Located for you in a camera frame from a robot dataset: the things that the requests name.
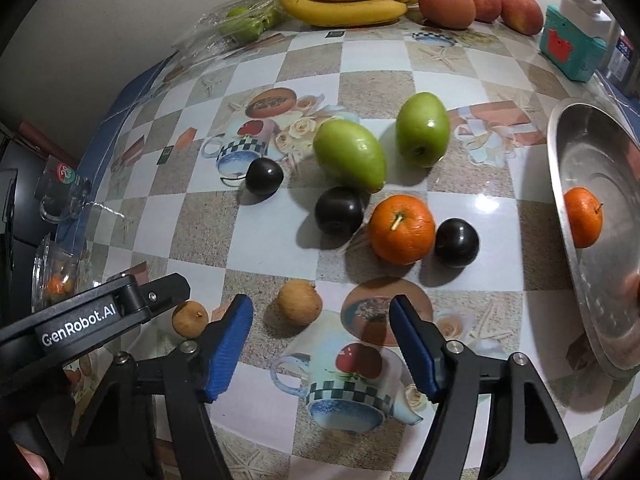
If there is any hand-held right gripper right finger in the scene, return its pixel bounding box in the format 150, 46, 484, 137
389, 295, 583, 480

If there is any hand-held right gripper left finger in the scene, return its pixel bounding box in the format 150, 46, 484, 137
60, 294, 254, 480

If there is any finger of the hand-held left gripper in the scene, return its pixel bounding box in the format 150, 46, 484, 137
134, 273, 192, 318

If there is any brown longan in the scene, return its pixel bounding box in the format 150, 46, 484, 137
277, 281, 323, 329
172, 301, 209, 339

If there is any dark purple plum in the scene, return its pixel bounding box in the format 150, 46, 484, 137
434, 218, 481, 268
314, 186, 366, 236
245, 157, 285, 196

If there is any orange tangerine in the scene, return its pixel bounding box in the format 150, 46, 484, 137
369, 194, 437, 266
563, 186, 604, 249

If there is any stainless steel bowl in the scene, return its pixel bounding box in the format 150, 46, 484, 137
546, 97, 640, 380

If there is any person's left hand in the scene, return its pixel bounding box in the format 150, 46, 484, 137
11, 440, 51, 480

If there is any plastic bag with oranges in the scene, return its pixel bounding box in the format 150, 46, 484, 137
31, 237, 91, 316

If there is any black appliance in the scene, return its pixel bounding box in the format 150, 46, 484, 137
0, 120, 66, 321

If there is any printed checkered tablecloth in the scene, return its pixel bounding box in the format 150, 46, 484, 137
50, 22, 640, 480

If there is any large green jujube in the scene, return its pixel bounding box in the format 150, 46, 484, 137
313, 119, 387, 194
396, 92, 452, 168

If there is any clear plastic clamshell container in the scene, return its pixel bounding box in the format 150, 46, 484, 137
175, 0, 291, 56

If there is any teal box with red figure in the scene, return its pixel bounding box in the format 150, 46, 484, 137
539, 5, 607, 82

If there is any blue label packet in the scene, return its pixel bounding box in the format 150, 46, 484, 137
607, 25, 637, 83

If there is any white plug adapter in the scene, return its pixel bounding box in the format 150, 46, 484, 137
559, 0, 613, 41

